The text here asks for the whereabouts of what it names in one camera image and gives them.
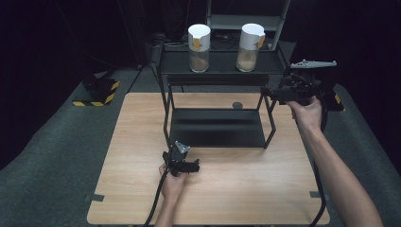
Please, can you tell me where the grey tape strip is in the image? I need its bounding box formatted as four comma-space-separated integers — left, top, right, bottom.
309, 190, 330, 201
84, 193, 106, 202

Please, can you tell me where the grey metal stand frame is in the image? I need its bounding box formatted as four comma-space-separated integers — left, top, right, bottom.
204, 0, 291, 51

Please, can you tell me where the left hand-held gripper black cable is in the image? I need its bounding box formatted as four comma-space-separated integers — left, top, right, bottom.
143, 169, 171, 227

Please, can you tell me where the black yellow striped stand base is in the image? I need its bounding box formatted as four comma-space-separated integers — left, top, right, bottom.
321, 83, 345, 112
72, 77, 121, 108

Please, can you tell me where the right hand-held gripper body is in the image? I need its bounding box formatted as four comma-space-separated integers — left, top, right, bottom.
279, 59, 338, 107

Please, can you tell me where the black metal two-tier rack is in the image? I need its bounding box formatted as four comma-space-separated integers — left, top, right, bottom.
155, 41, 292, 149

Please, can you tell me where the person's right hand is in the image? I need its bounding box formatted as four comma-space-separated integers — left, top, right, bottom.
286, 96, 324, 136

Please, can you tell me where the glass jar with white lid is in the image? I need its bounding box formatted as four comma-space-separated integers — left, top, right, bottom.
187, 24, 212, 74
235, 23, 266, 73

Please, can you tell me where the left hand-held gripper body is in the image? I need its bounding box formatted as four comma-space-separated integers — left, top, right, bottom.
162, 140, 192, 177

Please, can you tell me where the person's left hand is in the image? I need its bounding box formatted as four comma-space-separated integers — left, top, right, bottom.
158, 164, 189, 203

